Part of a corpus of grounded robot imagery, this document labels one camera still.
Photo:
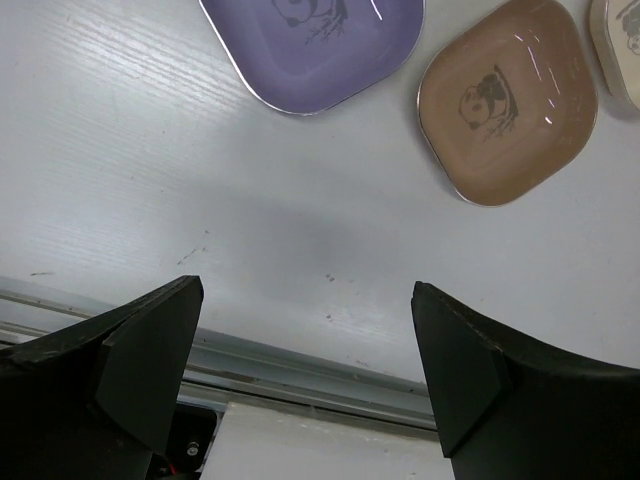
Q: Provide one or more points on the aluminium rail frame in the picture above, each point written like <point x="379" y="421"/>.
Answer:
<point x="223" y="369"/>

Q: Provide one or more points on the cream plate right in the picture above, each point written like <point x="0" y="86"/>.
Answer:
<point x="614" y="29"/>

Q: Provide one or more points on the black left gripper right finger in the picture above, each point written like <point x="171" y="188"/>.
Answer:
<point x="509" y="406"/>

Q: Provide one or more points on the purple plate left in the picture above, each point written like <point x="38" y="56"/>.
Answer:
<point x="305" y="57"/>

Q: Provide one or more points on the brown plate centre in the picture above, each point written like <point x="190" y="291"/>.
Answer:
<point x="508" y="103"/>

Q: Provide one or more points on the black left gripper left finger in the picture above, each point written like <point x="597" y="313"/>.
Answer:
<point x="95" y="400"/>

